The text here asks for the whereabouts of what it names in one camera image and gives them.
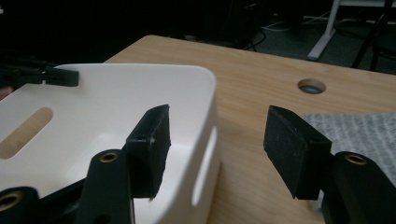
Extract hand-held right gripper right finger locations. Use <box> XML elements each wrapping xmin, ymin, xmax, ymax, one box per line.
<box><xmin>263</xmin><ymin>105</ymin><xmax>332</xmax><ymax>201</ymax></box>

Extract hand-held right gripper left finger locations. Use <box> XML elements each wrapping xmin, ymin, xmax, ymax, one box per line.
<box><xmin>125</xmin><ymin>104</ymin><xmax>172</xmax><ymax>200</ymax></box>

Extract white plastic basket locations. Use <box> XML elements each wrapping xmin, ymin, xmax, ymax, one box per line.
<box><xmin>0</xmin><ymin>63</ymin><xmax>222</xmax><ymax>224</ymax></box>

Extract grey fluffy towel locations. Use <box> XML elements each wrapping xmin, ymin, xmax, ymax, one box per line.
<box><xmin>302</xmin><ymin>111</ymin><xmax>396</xmax><ymax>188</ymax></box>

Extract black folding chair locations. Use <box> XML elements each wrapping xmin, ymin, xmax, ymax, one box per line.
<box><xmin>350</xmin><ymin>0</ymin><xmax>396</xmax><ymax>74</ymax></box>

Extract black floor cables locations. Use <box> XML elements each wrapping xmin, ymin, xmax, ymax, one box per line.
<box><xmin>241</xmin><ymin>18</ymin><xmax>312</xmax><ymax>53</ymax></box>

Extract white metal desk frame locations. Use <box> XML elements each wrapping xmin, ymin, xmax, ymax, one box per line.
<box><xmin>306</xmin><ymin>0</ymin><xmax>396</xmax><ymax>62</ymax></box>

